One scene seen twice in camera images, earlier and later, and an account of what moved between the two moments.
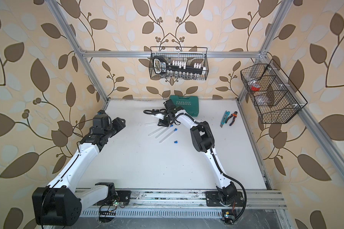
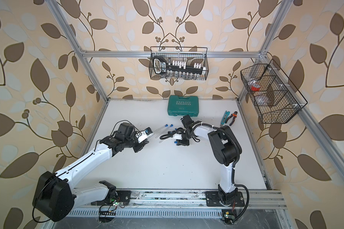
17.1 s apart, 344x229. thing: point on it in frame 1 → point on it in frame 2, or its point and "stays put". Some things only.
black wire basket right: [275, 98] stays put
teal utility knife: [224, 118] stays put
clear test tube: [156, 131] stays put
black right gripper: [163, 123] → [182, 142]
